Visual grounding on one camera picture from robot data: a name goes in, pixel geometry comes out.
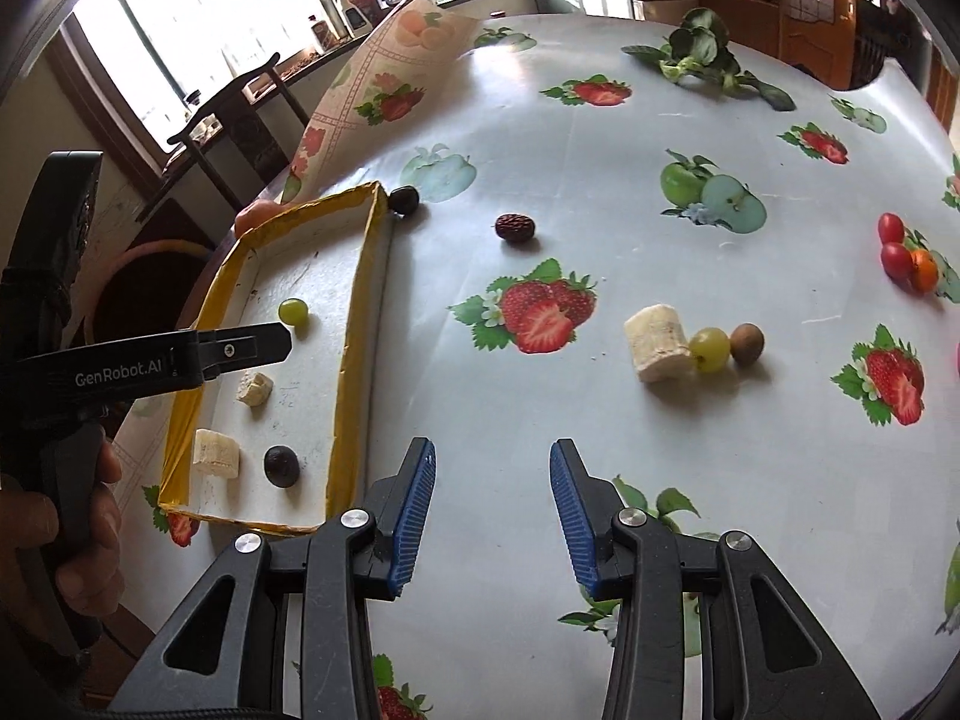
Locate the dark red jujube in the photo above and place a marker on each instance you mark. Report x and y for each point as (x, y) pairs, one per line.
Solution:
(515, 229)

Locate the wooden cabinet with shelves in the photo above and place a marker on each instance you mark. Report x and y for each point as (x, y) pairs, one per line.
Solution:
(780, 7)

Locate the fruit-print plastic tablecloth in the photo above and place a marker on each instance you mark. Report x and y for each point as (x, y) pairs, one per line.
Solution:
(743, 318)

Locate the green grape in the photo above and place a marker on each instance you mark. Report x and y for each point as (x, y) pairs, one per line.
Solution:
(293, 312)
(711, 350)

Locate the brown longan fruit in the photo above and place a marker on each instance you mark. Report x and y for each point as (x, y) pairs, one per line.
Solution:
(747, 344)

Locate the green leafy vegetable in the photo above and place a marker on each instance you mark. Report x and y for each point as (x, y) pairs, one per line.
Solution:
(699, 49)

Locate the person's left hand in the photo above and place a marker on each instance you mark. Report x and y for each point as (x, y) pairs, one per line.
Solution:
(88, 574)

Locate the white spray bottle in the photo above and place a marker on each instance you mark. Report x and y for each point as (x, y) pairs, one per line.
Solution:
(354, 19)

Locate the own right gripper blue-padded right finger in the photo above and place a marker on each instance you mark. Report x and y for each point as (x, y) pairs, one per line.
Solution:
(763, 652)

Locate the small orange mandarin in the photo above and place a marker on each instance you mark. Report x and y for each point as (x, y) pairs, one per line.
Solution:
(925, 274)

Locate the peach behind tray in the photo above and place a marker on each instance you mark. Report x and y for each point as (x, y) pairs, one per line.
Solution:
(254, 215)

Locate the cherry tomato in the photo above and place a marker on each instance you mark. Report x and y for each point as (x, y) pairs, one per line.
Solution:
(890, 229)
(897, 261)

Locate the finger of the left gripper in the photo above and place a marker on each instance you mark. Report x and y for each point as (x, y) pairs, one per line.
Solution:
(236, 349)

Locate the yellow-rimmed white cardboard tray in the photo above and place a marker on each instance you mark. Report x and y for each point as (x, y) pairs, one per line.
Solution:
(332, 253)

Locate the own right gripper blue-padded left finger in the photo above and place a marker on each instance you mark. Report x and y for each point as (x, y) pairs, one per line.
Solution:
(221, 654)

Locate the dark grape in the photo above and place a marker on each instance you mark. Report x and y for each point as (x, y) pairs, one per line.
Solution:
(281, 466)

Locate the dark plum beside tray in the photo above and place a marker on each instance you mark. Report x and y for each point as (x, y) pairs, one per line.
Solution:
(404, 200)

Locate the dark wooden chair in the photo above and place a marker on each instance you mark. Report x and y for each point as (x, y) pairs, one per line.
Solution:
(240, 122)

